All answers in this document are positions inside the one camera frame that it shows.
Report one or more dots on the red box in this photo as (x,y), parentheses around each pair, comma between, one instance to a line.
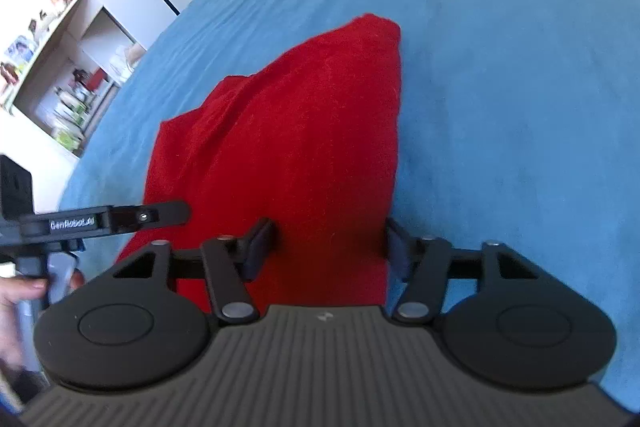
(96,79)

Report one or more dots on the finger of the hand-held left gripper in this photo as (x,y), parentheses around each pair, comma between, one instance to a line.
(160,213)

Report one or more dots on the person's left hand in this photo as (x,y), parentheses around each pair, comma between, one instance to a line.
(20,294)

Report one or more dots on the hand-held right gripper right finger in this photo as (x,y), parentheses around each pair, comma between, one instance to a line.
(400,252)

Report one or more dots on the red knit sweater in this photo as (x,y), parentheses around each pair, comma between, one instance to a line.
(300,142)

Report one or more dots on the blue bed blanket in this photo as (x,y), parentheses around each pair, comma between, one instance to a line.
(500,82)

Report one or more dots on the white shelf unit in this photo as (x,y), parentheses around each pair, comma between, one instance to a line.
(60,57)

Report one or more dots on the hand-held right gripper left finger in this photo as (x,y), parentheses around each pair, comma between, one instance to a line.
(257,247)

